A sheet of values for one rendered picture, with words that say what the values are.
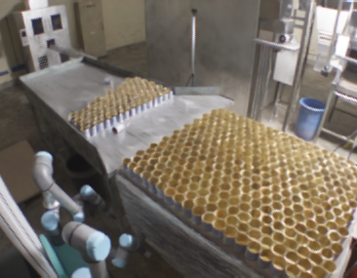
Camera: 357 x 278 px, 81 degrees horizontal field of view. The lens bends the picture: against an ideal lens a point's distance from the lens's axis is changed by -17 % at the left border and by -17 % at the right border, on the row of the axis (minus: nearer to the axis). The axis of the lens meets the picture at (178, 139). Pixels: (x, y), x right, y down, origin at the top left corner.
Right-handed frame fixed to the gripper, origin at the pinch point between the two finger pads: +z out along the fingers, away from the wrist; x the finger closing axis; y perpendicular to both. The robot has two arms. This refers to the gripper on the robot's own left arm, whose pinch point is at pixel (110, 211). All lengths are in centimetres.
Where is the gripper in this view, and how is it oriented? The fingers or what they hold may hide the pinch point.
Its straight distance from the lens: 193.6
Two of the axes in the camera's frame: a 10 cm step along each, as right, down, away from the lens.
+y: 7.2, -6.5, 2.4
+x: -5.7, -3.6, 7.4
